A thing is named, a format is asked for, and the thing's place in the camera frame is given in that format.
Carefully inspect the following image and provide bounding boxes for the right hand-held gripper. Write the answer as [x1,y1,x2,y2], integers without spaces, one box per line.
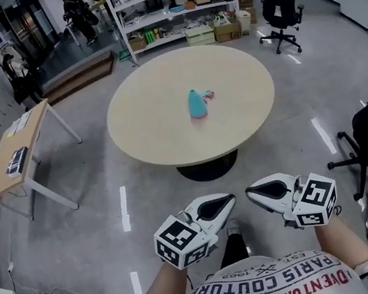
[243,164,344,238]

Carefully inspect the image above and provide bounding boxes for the small cardboard box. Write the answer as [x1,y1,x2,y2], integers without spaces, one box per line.
[128,35,149,53]

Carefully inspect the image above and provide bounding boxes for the green dustpan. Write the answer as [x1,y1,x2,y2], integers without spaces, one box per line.
[117,46,133,63]

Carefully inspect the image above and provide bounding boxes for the black swivel stool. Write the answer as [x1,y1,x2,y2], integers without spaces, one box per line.
[321,126,368,206]

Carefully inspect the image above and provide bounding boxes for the person's right forearm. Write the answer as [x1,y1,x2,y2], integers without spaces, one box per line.
[312,216,368,274]

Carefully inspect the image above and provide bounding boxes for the wooden step platform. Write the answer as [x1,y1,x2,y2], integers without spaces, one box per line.
[35,49,122,107]

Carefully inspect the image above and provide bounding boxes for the pale yellow drawer box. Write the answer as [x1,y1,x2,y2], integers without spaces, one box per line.
[183,24,218,49]

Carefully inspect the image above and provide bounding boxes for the large cardboard box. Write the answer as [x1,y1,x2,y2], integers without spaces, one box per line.
[211,16,244,45]

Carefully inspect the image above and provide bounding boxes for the wooden desk white legs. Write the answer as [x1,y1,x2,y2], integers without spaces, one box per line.
[0,93,95,226]

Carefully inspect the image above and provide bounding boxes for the person's grey sneaker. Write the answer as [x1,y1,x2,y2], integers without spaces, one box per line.
[223,218,242,239]

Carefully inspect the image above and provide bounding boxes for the paper sheets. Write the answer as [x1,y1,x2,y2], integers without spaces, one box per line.
[3,110,37,138]

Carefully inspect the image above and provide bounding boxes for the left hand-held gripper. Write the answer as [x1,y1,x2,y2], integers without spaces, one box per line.
[147,190,248,275]

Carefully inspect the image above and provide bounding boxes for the white shelving unit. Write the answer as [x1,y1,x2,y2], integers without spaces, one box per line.
[100,0,247,68]

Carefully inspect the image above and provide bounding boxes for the person's leg black trousers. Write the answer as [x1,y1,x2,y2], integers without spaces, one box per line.
[214,230,252,273]

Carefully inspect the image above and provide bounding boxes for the white waste bin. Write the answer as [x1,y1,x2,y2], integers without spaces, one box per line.
[234,8,255,37]

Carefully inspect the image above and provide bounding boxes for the white printed t-shirt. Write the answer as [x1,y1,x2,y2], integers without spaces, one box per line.
[115,237,368,294]

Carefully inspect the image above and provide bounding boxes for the pack of green bottles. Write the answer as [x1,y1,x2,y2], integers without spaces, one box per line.
[143,27,161,44]

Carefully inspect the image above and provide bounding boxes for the stacked cardboard boxes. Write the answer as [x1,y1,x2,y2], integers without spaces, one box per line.
[238,0,259,27]

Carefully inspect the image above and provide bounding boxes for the black table pedestal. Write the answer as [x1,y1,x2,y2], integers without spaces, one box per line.
[174,149,243,187]

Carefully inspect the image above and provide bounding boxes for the blue book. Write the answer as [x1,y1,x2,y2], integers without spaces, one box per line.
[1,145,34,180]

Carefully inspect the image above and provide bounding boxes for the white plastic bag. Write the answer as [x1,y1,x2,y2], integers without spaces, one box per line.
[212,12,232,28]

